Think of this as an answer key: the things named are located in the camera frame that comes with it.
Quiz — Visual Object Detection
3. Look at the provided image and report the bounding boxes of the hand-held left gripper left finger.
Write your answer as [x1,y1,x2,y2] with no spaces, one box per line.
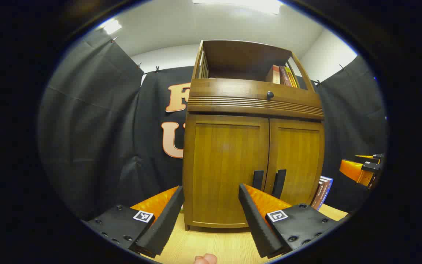
[82,185,185,258]

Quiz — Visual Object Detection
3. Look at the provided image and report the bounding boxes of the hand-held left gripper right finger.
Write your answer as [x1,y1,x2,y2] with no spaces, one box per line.
[238,183,340,259]

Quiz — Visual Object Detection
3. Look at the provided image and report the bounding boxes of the wooden shoe cabinet door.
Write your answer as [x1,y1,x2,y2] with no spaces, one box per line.
[264,118,324,206]
[187,114,270,228]

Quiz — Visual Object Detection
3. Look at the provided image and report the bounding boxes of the wooden double-door shoe cabinet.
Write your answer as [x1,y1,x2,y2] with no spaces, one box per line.
[182,40,325,231]

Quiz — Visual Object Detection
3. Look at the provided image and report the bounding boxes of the brown and blue books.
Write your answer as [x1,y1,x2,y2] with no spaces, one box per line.
[311,176,334,211]

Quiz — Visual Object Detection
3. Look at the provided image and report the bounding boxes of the yellow book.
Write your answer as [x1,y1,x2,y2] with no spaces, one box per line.
[284,67,299,88]

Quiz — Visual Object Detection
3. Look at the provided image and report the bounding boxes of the dark red book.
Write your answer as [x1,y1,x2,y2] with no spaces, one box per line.
[279,66,292,87]

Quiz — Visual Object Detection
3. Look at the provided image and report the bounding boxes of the black backdrop cloth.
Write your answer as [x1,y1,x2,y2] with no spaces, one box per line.
[37,29,389,220]

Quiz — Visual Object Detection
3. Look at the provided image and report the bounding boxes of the ceiling light panel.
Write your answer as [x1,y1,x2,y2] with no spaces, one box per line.
[193,0,285,15]
[101,18,122,35]

